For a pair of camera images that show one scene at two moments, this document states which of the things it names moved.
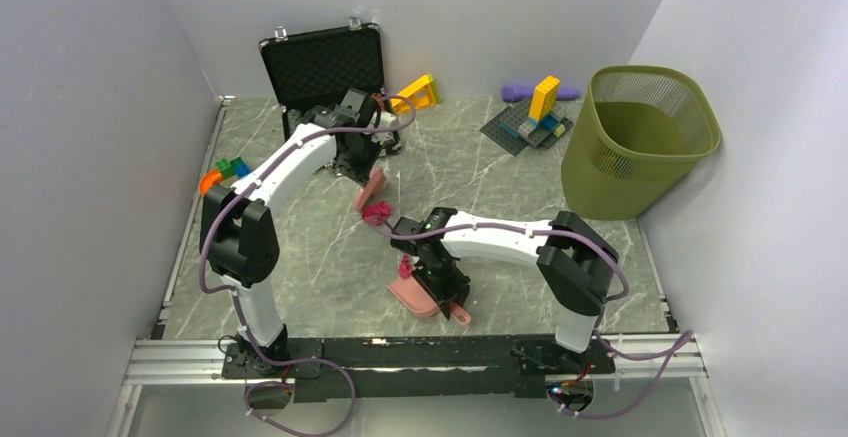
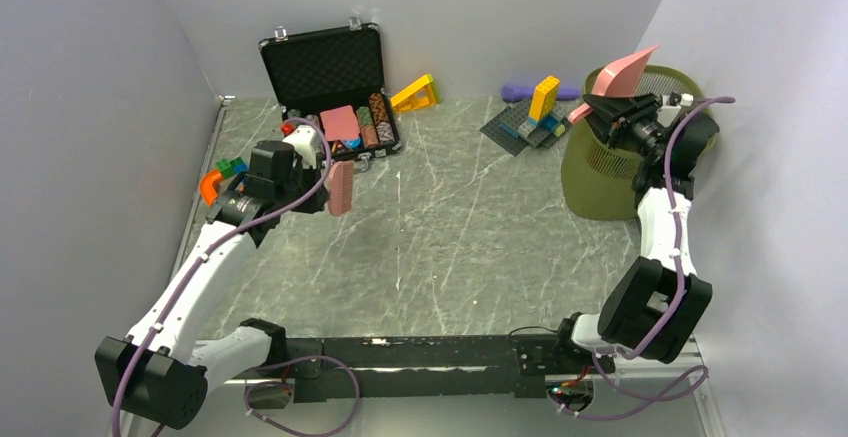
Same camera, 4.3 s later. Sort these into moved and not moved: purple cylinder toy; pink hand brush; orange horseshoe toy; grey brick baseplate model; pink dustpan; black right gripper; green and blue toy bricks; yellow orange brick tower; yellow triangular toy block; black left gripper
Moved: pink hand brush; black right gripper; black left gripper; pink dustpan
Not moved: yellow orange brick tower; green and blue toy bricks; purple cylinder toy; grey brick baseplate model; orange horseshoe toy; yellow triangular toy block
